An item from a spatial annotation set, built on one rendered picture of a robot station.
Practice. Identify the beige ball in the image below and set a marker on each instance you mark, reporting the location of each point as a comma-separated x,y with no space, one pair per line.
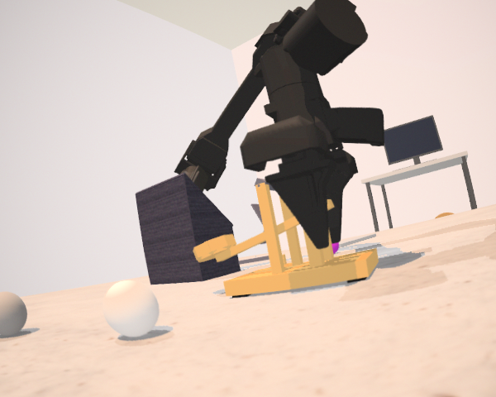
13,314

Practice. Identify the white ball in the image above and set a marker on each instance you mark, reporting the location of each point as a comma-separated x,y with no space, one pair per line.
131,308

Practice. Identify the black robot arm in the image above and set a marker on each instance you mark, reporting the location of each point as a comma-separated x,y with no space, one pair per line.
294,50

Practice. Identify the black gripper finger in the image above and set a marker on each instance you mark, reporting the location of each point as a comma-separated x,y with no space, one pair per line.
335,187
304,190

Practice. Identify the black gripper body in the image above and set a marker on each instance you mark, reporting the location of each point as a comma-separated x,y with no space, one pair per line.
293,138

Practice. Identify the yellow wooden catapult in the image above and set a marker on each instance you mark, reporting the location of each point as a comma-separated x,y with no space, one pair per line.
321,268

